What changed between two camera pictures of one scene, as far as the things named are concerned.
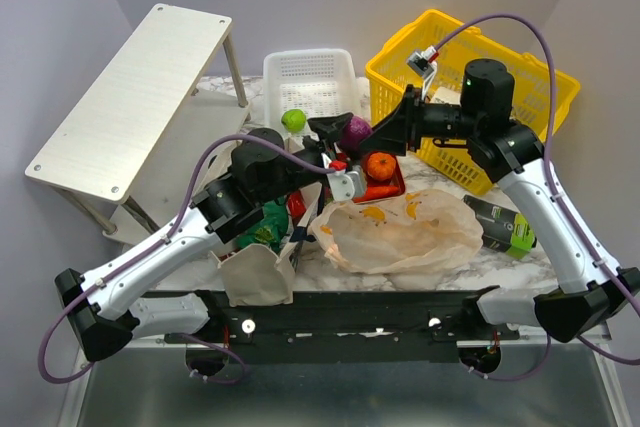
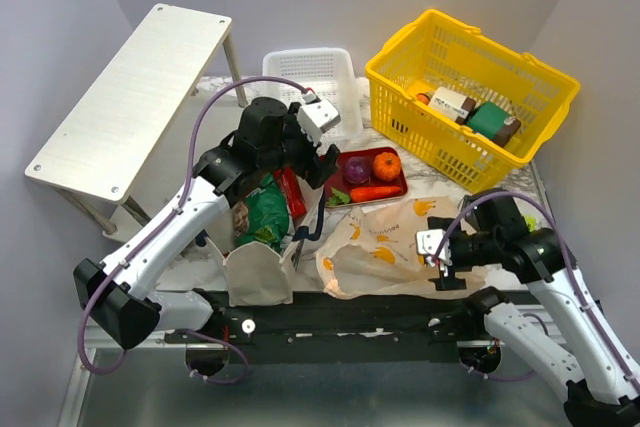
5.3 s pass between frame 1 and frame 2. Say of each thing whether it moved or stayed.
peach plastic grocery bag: moved
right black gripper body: moved
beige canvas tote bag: stayed
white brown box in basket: stayed
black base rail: stayed
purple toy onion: moved
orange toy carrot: stayed
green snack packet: stayed
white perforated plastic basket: stayed
